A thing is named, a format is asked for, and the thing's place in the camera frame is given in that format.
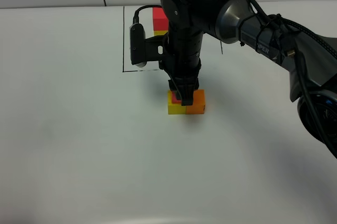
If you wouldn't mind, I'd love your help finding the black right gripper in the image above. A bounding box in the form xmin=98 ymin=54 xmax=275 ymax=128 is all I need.
xmin=164 ymin=58 xmax=201 ymax=106

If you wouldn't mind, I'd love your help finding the orange block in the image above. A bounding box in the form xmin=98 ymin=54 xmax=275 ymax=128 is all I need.
xmin=186 ymin=90 xmax=206 ymax=115

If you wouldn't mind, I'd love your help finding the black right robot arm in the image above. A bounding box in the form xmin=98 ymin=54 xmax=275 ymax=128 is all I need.
xmin=161 ymin=0 xmax=336 ymax=154

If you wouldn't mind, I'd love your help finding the yellow template block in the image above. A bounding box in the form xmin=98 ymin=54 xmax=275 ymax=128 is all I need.
xmin=154 ymin=30 xmax=167 ymax=36

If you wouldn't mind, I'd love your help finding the red template block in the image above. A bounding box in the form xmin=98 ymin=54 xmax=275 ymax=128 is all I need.
xmin=152 ymin=7 xmax=169 ymax=31

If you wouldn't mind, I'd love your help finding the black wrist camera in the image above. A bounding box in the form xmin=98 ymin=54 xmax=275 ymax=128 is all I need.
xmin=130 ymin=23 xmax=166 ymax=67

